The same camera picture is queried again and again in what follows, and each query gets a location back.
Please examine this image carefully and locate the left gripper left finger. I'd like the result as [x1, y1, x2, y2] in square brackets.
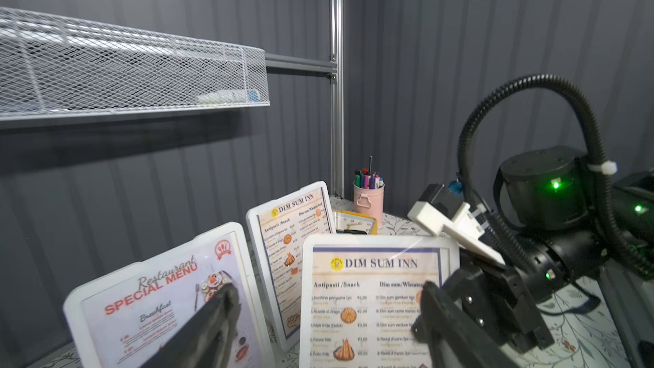
[142, 284, 241, 368]

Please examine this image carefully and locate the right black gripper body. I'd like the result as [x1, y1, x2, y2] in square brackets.
[412, 252, 555, 354]

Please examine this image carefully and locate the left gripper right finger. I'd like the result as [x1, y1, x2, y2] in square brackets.
[417, 281, 516, 367]

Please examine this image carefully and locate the pink special menu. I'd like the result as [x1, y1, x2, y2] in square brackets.
[81, 232, 266, 368]

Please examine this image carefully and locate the white rack panel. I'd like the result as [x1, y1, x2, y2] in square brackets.
[298, 233, 461, 368]
[245, 180, 338, 353]
[62, 221, 277, 368]

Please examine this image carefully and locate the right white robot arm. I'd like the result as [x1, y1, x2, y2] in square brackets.
[409, 74, 653, 366]

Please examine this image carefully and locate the pink pen cup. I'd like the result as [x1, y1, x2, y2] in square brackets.
[354, 187, 385, 228]

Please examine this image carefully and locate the yellow tray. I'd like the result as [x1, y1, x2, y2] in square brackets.
[333, 211, 377, 235]

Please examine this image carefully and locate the white tube in basket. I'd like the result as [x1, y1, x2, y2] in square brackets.
[197, 90, 260, 105]

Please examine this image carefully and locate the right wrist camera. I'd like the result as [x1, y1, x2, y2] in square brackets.
[408, 183, 506, 265]

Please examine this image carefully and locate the white wire mesh basket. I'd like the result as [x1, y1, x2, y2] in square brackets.
[1, 8, 270, 122]

